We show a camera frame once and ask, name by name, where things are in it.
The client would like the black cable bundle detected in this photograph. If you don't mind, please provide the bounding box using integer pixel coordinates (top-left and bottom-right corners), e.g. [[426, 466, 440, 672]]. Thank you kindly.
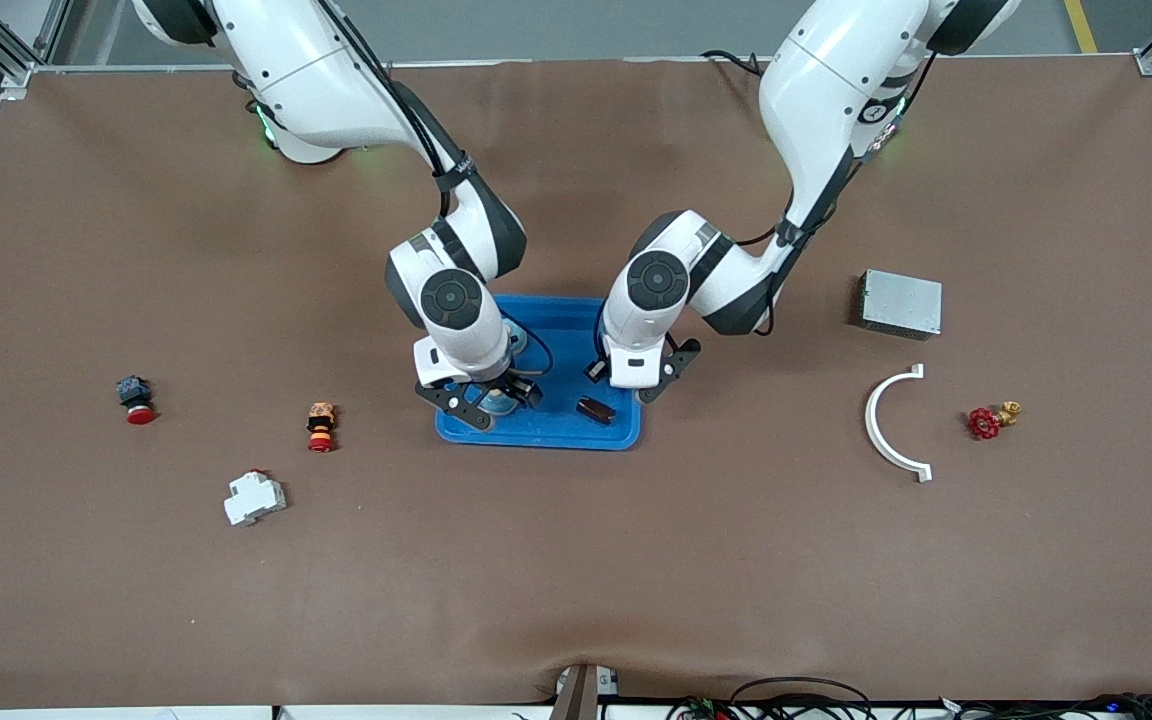
[[936, 692, 1152, 720]]

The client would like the white circuit breaker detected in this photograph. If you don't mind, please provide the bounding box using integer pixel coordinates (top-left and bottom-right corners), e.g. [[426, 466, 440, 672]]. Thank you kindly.
[[223, 469, 288, 528]]

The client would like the white semicircular bracket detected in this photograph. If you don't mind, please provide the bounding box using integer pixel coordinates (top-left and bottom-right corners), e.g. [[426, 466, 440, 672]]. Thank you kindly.
[[864, 363, 934, 484]]

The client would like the brown table edge bracket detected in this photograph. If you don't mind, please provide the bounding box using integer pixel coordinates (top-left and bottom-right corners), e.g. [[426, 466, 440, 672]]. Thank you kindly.
[[548, 664, 623, 720]]

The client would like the silver metal power supply box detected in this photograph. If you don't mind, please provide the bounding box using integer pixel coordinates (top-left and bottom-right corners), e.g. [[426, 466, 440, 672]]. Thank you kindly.
[[857, 269, 944, 341]]

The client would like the black cable loop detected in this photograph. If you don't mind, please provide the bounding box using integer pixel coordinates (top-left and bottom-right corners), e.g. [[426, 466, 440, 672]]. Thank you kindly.
[[671, 676, 877, 720]]

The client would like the blue plastic tray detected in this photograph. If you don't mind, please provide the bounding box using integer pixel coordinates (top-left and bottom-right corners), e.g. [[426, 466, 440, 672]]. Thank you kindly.
[[435, 294, 645, 452]]

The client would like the red button orange yellow body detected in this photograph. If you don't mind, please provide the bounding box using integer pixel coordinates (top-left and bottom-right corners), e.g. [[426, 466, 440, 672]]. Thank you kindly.
[[306, 401, 338, 454]]

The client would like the brown table mat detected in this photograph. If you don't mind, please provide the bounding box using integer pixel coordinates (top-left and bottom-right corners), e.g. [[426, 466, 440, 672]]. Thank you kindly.
[[0, 55, 1152, 711]]

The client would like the red mushroom button black body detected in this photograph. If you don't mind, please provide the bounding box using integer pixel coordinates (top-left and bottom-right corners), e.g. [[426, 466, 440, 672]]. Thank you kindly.
[[116, 375, 158, 427]]

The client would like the brass valve with red handwheel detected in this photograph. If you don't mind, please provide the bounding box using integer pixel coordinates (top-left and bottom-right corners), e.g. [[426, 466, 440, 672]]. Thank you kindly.
[[967, 400, 1023, 442]]

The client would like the black base cable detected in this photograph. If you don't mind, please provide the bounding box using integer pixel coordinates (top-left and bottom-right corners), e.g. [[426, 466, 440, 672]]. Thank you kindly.
[[700, 48, 769, 77]]

